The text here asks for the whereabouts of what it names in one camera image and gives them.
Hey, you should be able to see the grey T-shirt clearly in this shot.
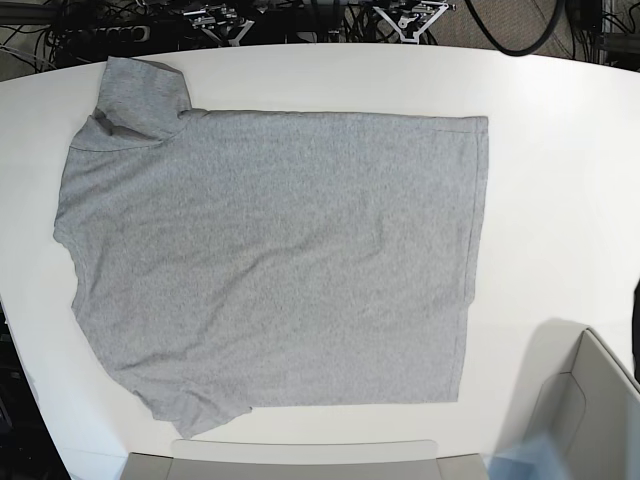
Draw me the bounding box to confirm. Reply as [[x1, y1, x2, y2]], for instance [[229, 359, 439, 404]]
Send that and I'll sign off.
[[53, 58, 489, 438]]

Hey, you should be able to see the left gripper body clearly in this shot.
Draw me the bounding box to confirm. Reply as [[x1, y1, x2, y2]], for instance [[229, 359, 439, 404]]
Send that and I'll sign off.
[[372, 0, 456, 44]]

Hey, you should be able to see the thick black hanging cable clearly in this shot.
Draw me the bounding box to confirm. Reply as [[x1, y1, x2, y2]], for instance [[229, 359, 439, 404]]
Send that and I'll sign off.
[[464, 0, 561, 57]]

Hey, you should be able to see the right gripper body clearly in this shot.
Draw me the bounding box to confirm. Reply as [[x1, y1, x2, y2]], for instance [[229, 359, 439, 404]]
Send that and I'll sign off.
[[187, 3, 255, 46]]

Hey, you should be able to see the white bin right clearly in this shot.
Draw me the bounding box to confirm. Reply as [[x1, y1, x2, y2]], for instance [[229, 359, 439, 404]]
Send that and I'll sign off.
[[527, 329, 639, 479]]

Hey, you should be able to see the grey bin bottom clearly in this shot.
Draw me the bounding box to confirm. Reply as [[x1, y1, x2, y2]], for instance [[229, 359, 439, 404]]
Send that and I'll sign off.
[[121, 440, 489, 479]]

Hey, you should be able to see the blue cloth bottom corner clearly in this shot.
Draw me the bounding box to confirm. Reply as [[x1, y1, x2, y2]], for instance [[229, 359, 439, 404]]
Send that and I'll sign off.
[[485, 435, 571, 480]]

